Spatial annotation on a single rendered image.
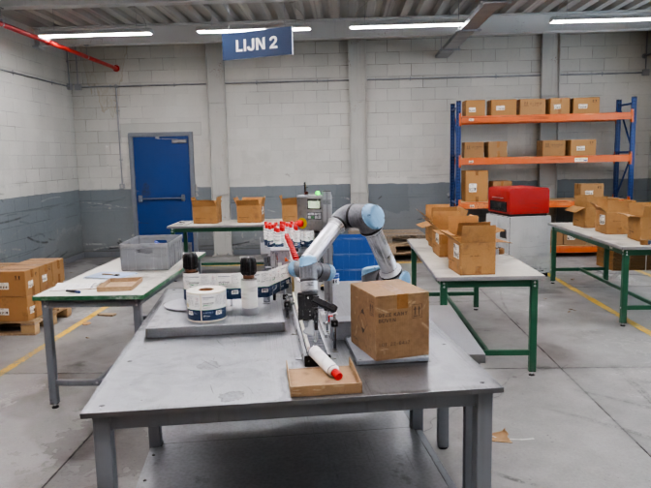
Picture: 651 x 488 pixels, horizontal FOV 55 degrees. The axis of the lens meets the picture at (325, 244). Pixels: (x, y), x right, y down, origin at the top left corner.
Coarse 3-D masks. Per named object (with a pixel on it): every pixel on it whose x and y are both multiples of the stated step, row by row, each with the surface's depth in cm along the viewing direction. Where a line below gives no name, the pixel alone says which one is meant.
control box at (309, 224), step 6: (300, 198) 341; (306, 198) 340; (300, 204) 342; (306, 204) 340; (300, 210) 342; (306, 210) 340; (312, 210) 339; (318, 210) 337; (300, 216) 343; (306, 216) 341; (306, 222) 341; (312, 222) 340; (318, 222) 338; (300, 228) 344; (306, 228) 342; (312, 228) 340; (318, 228) 338
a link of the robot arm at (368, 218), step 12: (360, 204) 299; (372, 204) 295; (348, 216) 299; (360, 216) 294; (372, 216) 293; (384, 216) 299; (360, 228) 298; (372, 228) 294; (372, 240) 302; (384, 240) 305; (384, 252) 307; (384, 264) 311; (396, 264) 315; (384, 276) 315; (396, 276) 314; (408, 276) 319
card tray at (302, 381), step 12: (288, 372) 240; (300, 372) 251; (312, 372) 250; (324, 372) 250; (348, 372) 250; (300, 384) 237; (312, 384) 237; (324, 384) 226; (336, 384) 227; (348, 384) 227; (360, 384) 228; (300, 396) 226
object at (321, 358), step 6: (312, 348) 254; (318, 348) 254; (312, 354) 252; (318, 354) 250; (324, 354) 249; (318, 360) 248; (324, 360) 246; (330, 360) 246; (324, 366) 245; (330, 366) 242; (336, 366) 243; (330, 372) 242; (336, 372) 240; (336, 378) 240
